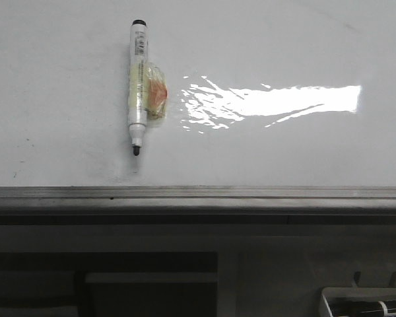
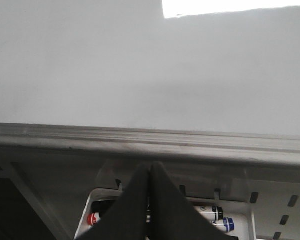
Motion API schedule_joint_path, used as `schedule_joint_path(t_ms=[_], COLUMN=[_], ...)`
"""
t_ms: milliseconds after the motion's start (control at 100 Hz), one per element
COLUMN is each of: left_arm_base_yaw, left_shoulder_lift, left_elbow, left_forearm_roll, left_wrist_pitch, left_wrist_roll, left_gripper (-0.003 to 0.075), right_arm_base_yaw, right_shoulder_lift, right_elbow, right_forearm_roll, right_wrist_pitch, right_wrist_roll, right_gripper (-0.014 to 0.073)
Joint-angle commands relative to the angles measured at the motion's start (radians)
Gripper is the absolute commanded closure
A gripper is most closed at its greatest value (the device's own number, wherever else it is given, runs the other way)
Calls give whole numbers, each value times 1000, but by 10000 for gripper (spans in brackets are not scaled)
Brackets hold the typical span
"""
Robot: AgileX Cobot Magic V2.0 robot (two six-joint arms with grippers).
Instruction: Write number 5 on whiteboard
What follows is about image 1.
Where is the white taped whiteboard marker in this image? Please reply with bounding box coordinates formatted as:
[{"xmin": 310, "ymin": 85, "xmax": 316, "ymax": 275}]
[{"xmin": 128, "ymin": 19, "xmax": 168, "ymax": 157}]

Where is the dark cabinet under whiteboard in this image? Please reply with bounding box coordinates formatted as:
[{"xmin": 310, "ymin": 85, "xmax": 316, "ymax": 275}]
[{"xmin": 0, "ymin": 252, "xmax": 218, "ymax": 316}]

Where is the white tray with marker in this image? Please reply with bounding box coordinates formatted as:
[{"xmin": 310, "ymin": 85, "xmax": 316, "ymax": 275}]
[{"xmin": 319, "ymin": 287, "xmax": 396, "ymax": 316}]

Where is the whiteboard with aluminium frame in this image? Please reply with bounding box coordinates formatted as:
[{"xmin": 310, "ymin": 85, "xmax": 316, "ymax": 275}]
[{"xmin": 0, "ymin": 1, "xmax": 396, "ymax": 225}]

